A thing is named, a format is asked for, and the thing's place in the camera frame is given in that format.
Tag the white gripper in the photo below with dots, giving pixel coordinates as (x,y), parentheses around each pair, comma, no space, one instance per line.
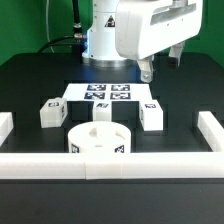
(145,27)

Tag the white round stool seat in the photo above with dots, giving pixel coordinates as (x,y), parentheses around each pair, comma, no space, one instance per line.
(99,137)

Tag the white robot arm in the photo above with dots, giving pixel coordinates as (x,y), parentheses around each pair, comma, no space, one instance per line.
(101,49)

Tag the white marker sheet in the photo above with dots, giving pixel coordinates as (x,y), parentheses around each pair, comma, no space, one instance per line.
(107,91)

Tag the white left fence bar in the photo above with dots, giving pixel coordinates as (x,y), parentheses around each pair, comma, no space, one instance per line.
(6,125)

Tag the white front fence bar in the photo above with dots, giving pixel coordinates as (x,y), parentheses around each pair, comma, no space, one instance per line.
(111,166)

